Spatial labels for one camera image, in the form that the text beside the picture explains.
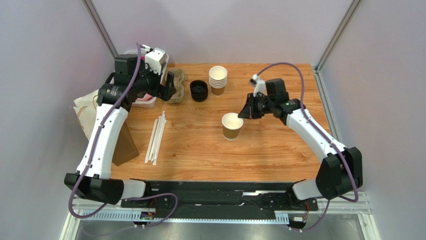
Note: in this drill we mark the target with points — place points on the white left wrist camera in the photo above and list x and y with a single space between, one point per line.
156 58

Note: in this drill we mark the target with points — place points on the stack of black lids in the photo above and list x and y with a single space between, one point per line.
199 90

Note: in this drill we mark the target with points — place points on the white paper straw bundle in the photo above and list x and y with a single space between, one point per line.
156 139

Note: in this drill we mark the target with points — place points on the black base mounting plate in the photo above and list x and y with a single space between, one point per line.
220 200

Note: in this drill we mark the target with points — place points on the cardboard cup carrier tray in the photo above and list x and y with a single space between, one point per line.
178 81

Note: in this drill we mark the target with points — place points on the brown paper coffee cup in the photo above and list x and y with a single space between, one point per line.
231 125

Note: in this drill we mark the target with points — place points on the white plastic basket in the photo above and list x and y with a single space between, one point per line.
149 101

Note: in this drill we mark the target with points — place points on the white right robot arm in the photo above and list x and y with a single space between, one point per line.
341 169

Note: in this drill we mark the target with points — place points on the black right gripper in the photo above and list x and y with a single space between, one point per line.
252 106

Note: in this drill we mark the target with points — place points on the aluminium frame rail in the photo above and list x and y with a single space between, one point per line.
297 221

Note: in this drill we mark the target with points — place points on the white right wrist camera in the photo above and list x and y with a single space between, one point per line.
258 84

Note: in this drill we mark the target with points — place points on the stack of paper cups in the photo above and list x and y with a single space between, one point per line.
218 79

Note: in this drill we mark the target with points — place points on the pink folded cloth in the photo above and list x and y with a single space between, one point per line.
144 98

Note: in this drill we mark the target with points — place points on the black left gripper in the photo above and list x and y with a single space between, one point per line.
164 92

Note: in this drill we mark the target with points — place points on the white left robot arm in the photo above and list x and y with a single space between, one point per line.
133 76

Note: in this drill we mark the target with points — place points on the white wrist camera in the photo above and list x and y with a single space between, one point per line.
258 84
156 58

